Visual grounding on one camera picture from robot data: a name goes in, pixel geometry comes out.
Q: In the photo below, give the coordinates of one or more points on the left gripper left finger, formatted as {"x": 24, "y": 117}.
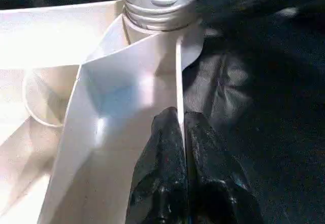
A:
{"x": 162, "y": 183}

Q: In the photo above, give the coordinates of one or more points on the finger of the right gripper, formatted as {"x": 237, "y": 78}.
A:
{"x": 238, "y": 0}

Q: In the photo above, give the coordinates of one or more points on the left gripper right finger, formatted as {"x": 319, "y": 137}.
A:
{"x": 218, "y": 193}

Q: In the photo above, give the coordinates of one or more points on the white plastic table leg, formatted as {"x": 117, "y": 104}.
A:
{"x": 157, "y": 3}

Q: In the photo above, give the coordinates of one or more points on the white plastic table top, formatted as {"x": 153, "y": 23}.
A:
{"x": 61, "y": 107}

